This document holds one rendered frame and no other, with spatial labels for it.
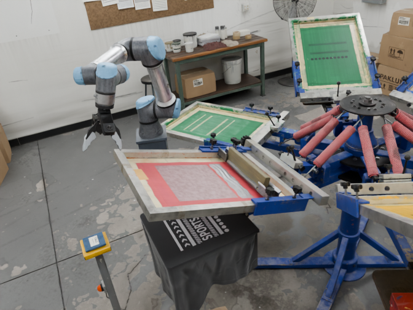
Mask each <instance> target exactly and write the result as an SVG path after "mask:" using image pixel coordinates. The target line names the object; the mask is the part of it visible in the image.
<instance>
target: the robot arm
mask: <svg viewBox="0 0 413 310"><path fill-rule="evenodd" d="M165 55H166V51H165V45H164V43H163V41H162V39H161V38H160V37H158V36H142V37H129V38H125V39H123V40H121V41H119V42H117V43H115V44H113V45H112V46H111V47H110V48H109V50H108V51H107V52H106V53H104V54H103V55H101V56H100V57H98V58H97V59H95V60H94V61H92V62H91V63H89V64H88V65H87V66H80V67H76V68H75V69H74V71H73V78H74V81H75V83H76V84H78V85H96V87H95V93H96V95H93V96H94V97H95V106H96V107H97V108H98V113H96V114H92V126H90V128H89V129H88V131H87V134H86V136H85V137H84V144H83V147H82V150H83V152H84V151H85V150H86V149H87V148H88V146H89V145H90V144H91V142H92V140H94V139H96V135H95V132H98V133H99V134H100V135H101V134H103V135H104V136H105V135H110V136H111V137H112V139H113V140H115V142H116V144H117V146H118V148H119V149H120V151H121V150H122V141H121V136H120V131H119V129H118V128H117V126H116V125H115V123H114V121H113V118H112V114H111V110H110V109H113V108H114V104H115V98H116V86H117V85H119V84H123V83H124V82H125V81H127V80H128V79H129V77H130V71H129V69H128V68H127V67H126V66H125V65H122V64H121V63H124V62H130V61H141V63H142V65H143V66H144V67H145V68H147V71H148V73H149V77H150V79H151V82H152V85H153V88H154V90H155V94H156V96H157V98H156V99H155V97H154V96H152V95H148V96H145V97H141V98H139V99H138V100H137V101H136V109H137V113H138V119H139V122H140V126H139V131H138V133H139V136H140V137H141V138H144V139H151V138H156V137H159V136H161V134H163V127H162V126H161V124H160V122H159V119H175V118H178V117H179V115H180V112H181V100H180V99H179V98H176V97H175V95H174V94H173V93H172V92H171V90H170V86H169V83H168V80H167V76H166V74H165V70H164V68H163V64H162V63H163V60H164V58H165ZM96 115H97V116H96Z"/></svg>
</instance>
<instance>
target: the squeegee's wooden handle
mask: <svg viewBox="0 0 413 310"><path fill-rule="evenodd" d="M227 154H228V158H227V160H230V161H231V162H232V163H233V164H234V165H235V166H236V167H238V168H239V169H240V170H241V171H242V172H243V173H244V174H245V175H246V176H247V177H248V178H250V179H251V180H252V181H253V182H254V183H255V184H257V185H258V186H259V183H258V182H260V183H261V184H263V185H264V186H265V187H268V185H269V181H270V177H269V176H267V175H266V174H265V173H264V172H263V171H262V170H260V169H259V168H258V167H256V166H255V165H254V164H253V163H252V162H251V161H249V160H248V159H247V158H246V157H245V156H244V155H242V154H241V153H240V152H238V151H237V150H236V149H235V148H234V147H229V150H228V153H227Z"/></svg>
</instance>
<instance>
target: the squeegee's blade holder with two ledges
mask: <svg viewBox="0 0 413 310"><path fill-rule="evenodd" d="M227 162H228V163H229V164H230V165H231V166H232V167H233V168H234V169H235V170H236V171H237V172H238V173H240V174H241V175H242V176H243V177H244V178H245V179H246V180H247V181H249V182H250V183H251V184H252V185H253V186H254V187H255V188H256V189H257V188H258V185H257V184H255V183H254V182H253V181H252V180H251V179H250V178H248V177H247V176H246V175H245V174H244V173H243V172H242V171H241V170H240V169H239V168H238V167H236V166H235V165H234V164H233V163H232V162H231V161H230V160H227Z"/></svg>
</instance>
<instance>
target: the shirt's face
mask: <svg viewBox="0 0 413 310"><path fill-rule="evenodd" d="M218 216H219V217H220V219H222V221H223V222H224V223H225V225H226V226H227V227H228V228H229V229H230V231H228V232H225V233H224V234H221V235H219V236H216V237H214V238H212V239H209V240H206V241H205V242H202V243H200V244H197V245H195V246H193V247H190V248H187V249H185V250H183V251H179V248H178V247H177V245H176V244H175V242H174V240H173V238H172V237H171V235H170V233H169V232H168V230H167V228H166V227H165V225H164V223H163V221H152V222H148V220H147V218H146V216H145V214H144V213H142V214H141V217H142V219H143V221H144V222H145V224H146V226H147V228H148V230H149V232H150V234H151V236H152V238H153V240H154V242H155V244H156V246H157V248H158V249H159V251H160V253H161V255H162V257H163V259H164V261H165V263H166V265H167V266H168V267H169V268H171V267H173V266H176V265H177V264H180V263H183V262H185V261H187V260H190V259H192V258H194V257H197V256H199V255H201V254H203V253H206V252H209V251H210V250H213V249H215V248H218V247H220V246H222V245H224V244H227V243H229V242H232V241H233V240H236V239H239V238H241V237H243V236H245V235H248V234H250V233H253V232H255V231H257V230H259V229H258V228H257V227H256V225H255V224H254V223H253V222H252V221H251V220H250V219H249V218H248V217H247V216H246V215H245V214H244V213H237V214H230V215H218Z"/></svg>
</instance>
